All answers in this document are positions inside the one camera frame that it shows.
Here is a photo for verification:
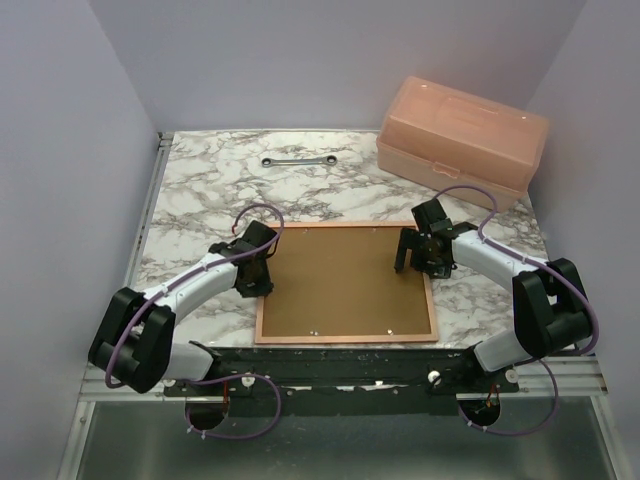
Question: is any silver ratchet wrench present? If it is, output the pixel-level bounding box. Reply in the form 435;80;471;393
261;155;338;168

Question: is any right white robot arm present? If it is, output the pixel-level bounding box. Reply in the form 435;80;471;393
394;198;599;392

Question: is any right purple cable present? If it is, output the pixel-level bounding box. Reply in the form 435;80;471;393
434;185;601;437

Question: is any aluminium frame rail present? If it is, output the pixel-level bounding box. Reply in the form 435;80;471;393
54;132;174;480

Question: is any brown cardboard backing board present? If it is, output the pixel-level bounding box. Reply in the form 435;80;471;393
260;225;434;339

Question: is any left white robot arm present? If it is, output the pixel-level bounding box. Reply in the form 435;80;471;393
88;221;279;395

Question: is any pink plastic storage box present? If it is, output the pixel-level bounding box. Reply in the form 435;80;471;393
376;76;549;212

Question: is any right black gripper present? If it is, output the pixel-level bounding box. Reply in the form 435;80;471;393
394;227;451;280

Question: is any red wooden picture frame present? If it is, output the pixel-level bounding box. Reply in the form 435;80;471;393
254;220;441;346

